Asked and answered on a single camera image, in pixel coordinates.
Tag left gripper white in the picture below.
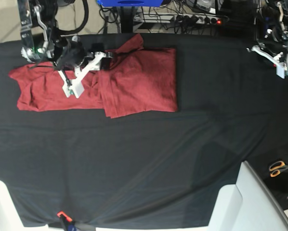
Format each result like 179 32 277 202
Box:
247 45 288 78

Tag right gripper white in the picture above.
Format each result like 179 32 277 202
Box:
58 51 115 98

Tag red long-sleeve T-shirt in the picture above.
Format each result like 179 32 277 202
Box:
9 35 178 118

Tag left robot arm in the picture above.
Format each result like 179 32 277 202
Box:
247 0 288 79

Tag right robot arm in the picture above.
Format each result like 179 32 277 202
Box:
17 0 114 98

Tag blue box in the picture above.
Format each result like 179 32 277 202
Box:
97 0 163 7

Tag white power strip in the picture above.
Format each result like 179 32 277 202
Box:
133 12 229 26

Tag black table cloth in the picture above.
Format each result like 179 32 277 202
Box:
0 34 288 229

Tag orange black clamp bottom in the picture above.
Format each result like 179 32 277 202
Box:
57 211 78 231

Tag black table stand post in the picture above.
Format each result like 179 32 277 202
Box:
119 6 137 33

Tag yellow-handled scissors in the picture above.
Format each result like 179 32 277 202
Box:
268 161 288 178

